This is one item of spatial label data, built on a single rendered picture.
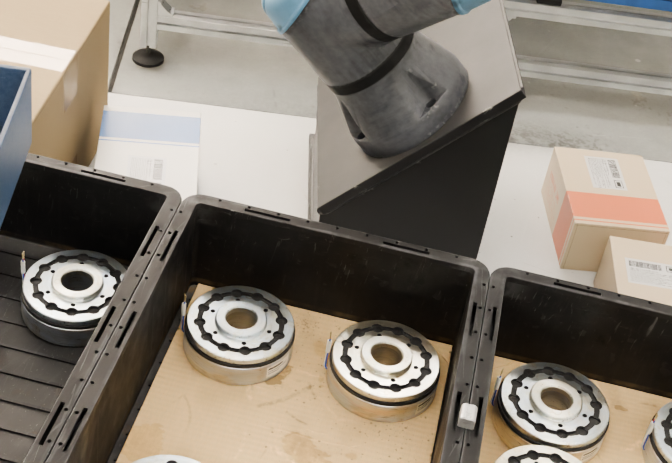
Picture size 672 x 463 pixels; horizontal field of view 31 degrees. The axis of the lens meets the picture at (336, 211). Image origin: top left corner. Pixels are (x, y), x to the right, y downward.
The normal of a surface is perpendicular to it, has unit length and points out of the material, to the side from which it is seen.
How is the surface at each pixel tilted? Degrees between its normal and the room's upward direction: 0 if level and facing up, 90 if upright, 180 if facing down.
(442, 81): 40
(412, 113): 69
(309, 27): 99
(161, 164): 0
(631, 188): 0
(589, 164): 0
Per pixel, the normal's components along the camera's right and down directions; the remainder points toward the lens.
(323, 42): -0.26, 0.74
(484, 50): -0.59, -0.63
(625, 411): 0.14, -0.78
